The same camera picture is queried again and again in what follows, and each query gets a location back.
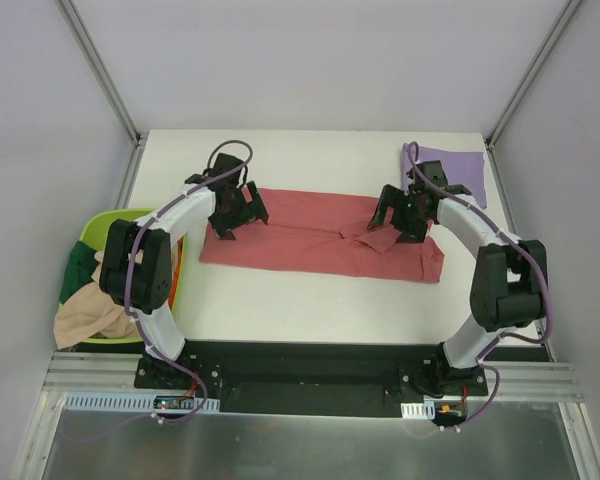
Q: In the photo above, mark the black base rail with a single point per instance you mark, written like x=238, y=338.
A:
x=347, y=380

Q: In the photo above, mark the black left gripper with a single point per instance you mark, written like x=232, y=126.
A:
x=243, y=213

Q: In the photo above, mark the left white cable duct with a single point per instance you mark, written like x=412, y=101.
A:
x=140, y=403

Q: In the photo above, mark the folded purple t shirt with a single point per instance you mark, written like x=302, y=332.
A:
x=464, y=168

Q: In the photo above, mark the white cable duct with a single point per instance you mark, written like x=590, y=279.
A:
x=418, y=411
x=140, y=403

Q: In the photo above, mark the right white cable duct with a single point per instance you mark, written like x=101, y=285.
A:
x=418, y=411

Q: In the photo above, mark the left aluminium frame post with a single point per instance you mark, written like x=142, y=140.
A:
x=91, y=54

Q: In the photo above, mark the dark green garment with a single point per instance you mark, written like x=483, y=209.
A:
x=81, y=269

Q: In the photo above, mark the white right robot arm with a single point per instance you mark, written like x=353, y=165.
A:
x=509, y=286

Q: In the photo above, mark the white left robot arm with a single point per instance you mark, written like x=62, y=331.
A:
x=192, y=206

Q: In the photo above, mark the aluminium frame post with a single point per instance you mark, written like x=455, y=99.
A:
x=556, y=32
x=91, y=54

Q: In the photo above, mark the right aluminium frame post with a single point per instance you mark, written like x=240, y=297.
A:
x=556, y=32

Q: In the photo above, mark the pink t shirt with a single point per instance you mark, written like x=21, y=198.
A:
x=325, y=233

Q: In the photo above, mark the green laundry basket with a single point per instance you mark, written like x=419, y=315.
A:
x=149, y=275

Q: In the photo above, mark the beige garment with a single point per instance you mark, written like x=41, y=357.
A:
x=91, y=314

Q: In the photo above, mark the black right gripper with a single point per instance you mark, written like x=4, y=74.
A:
x=397, y=215

